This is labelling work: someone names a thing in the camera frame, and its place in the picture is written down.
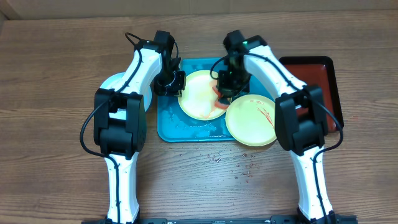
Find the orange black sponge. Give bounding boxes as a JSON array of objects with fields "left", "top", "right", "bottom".
[{"left": 212, "top": 85, "right": 231, "bottom": 110}]

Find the yellow-green plate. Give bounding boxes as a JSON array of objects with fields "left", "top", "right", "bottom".
[
  {"left": 178, "top": 70, "right": 227, "bottom": 121},
  {"left": 225, "top": 95, "right": 277, "bottom": 147}
]

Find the light blue plate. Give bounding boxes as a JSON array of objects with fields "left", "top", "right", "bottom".
[{"left": 100, "top": 72, "right": 152, "bottom": 111}]

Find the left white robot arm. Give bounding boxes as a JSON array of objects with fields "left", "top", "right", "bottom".
[{"left": 88, "top": 30, "right": 186, "bottom": 223}]

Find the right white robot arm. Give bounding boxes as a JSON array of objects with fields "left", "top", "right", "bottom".
[{"left": 215, "top": 30, "right": 338, "bottom": 223}]

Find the black red lacquer tray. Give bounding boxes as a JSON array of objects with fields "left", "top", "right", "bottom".
[{"left": 279, "top": 56, "right": 344, "bottom": 128}]

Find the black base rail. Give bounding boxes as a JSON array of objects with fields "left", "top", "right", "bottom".
[{"left": 81, "top": 215, "right": 358, "bottom": 224}]

